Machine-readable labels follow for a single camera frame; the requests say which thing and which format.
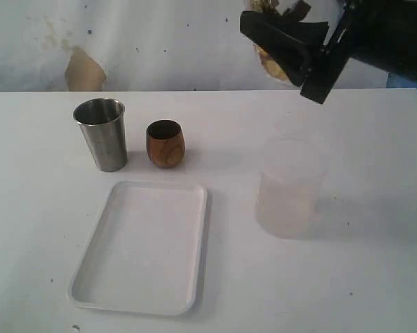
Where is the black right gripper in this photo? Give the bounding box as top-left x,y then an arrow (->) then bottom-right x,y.
240,1 -> 354,104

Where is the clear plastic shaker body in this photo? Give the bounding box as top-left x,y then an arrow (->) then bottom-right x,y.
245,0 -> 296,85

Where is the brown wooden cup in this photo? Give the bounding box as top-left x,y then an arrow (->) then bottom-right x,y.
146,119 -> 185,169

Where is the stainless steel cup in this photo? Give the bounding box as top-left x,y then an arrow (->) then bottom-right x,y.
73,98 -> 128,172

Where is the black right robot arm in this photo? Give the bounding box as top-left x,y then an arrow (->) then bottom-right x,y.
240,1 -> 417,104

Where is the translucent white plastic cup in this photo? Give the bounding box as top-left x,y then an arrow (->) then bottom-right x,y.
255,136 -> 328,239

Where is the white rectangular plastic tray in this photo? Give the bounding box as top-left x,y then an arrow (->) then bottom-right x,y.
67,181 -> 207,316

